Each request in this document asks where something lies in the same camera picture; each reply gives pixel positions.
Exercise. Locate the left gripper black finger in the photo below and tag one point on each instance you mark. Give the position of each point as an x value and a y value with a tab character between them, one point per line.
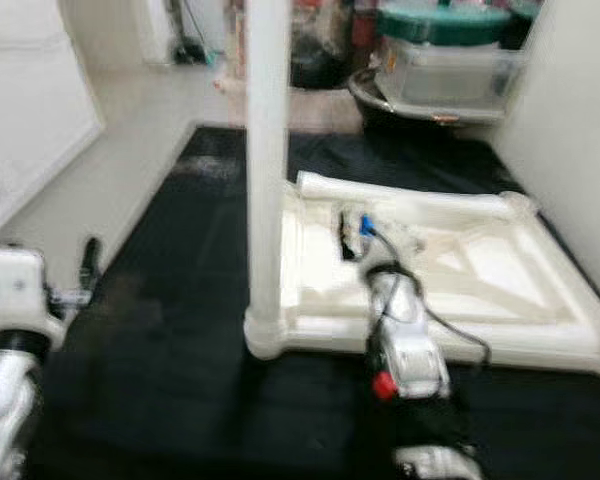
92	260

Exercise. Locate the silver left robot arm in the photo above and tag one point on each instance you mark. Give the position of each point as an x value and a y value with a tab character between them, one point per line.
5	400

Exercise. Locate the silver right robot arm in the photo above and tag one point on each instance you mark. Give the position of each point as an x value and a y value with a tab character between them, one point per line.
405	340

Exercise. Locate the white plastic children table top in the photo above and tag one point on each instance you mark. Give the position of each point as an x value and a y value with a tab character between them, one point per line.
520	285

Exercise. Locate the black table cloth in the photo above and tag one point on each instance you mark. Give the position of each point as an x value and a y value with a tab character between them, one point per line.
160	300

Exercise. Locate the clear tape strip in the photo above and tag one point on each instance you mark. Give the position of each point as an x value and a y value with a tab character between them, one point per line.
210	168

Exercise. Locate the black plastic bag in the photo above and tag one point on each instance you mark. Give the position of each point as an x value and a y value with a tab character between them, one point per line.
315	65

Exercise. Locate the clear plastic storage box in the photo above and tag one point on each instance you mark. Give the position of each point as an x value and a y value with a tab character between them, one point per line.
450	75

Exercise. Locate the small black floor appliance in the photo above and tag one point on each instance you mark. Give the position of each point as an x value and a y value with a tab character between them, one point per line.
195	52

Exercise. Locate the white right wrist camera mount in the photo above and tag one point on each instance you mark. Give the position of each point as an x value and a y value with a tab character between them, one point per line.
380	238

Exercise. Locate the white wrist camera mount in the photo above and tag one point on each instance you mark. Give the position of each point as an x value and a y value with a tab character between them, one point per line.
15	285
380	238

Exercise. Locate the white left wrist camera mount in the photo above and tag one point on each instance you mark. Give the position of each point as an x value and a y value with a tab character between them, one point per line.
15	285

